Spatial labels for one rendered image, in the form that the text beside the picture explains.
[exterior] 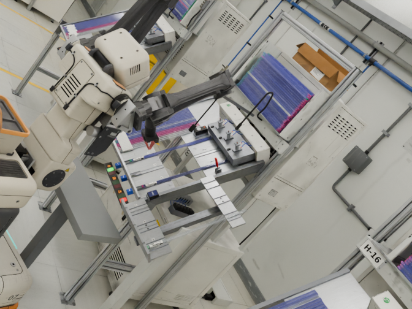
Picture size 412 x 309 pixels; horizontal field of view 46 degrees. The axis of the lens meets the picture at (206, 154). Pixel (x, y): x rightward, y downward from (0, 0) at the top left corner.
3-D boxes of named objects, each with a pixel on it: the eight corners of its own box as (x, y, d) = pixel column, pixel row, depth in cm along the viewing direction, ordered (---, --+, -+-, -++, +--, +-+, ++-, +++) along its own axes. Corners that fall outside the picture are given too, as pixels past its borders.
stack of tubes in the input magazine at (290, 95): (277, 132, 258) (312, 93, 251) (235, 84, 293) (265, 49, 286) (290, 140, 266) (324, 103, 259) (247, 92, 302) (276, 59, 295)
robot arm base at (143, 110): (122, 96, 188) (139, 116, 183) (140, 91, 192) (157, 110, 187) (121, 112, 194) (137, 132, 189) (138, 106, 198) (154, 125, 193)
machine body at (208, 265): (107, 302, 283) (172, 230, 267) (81, 219, 332) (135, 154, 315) (184, 315, 326) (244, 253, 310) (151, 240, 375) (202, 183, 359)
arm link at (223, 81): (234, 62, 211) (244, 84, 211) (221, 73, 224) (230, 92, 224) (144, 95, 192) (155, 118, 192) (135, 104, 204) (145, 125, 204)
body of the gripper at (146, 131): (152, 130, 253) (153, 118, 248) (159, 141, 246) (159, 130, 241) (141, 132, 251) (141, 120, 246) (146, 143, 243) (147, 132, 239)
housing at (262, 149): (255, 171, 268) (257, 151, 259) (219, 122, 302) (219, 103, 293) (268, 167, 270) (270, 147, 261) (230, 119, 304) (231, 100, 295)
